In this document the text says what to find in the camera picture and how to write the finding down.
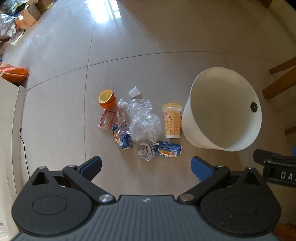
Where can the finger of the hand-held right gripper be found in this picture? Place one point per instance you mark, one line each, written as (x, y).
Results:
(260, 156)

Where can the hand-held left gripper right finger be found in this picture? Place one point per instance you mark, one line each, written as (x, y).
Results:
(201, 168)

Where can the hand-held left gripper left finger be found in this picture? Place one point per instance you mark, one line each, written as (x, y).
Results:
(92, 165)

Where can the white plastic trash bin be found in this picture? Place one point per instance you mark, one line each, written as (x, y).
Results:
(193, 125)

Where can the pink snack wrapper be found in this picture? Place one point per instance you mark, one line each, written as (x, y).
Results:
(107, 118)

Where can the paper tissue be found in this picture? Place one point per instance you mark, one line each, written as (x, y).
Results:
(146, 151)

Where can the orange lidded milk tea cup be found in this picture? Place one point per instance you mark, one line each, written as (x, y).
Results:
(172, 120)

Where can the clear printed snack wrapper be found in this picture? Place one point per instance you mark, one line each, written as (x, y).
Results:
(122, 115)

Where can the orange plastic bowl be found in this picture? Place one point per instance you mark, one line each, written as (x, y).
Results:
(110, 104)
(106, 96)

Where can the clear plastic bag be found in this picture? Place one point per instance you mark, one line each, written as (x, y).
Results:
(144, 122)

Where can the wooden furniture leg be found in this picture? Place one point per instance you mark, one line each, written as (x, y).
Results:
(291, 131)

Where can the wooden chair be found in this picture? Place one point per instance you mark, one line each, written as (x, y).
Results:
(281, 87)

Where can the white cabinet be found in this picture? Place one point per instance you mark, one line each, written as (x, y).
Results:
(10, 139)

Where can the orange plastic bag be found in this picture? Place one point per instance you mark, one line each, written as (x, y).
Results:
(15, 74)

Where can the flat white booklet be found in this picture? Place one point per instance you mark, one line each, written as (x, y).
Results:
(18, 37)

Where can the brown cardboard box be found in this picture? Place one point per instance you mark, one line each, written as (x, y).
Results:
(27, 17)

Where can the silver plastic bags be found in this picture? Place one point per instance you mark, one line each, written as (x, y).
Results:
(5, 26)

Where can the white wall socket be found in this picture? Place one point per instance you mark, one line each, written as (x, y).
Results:
(3, 231)

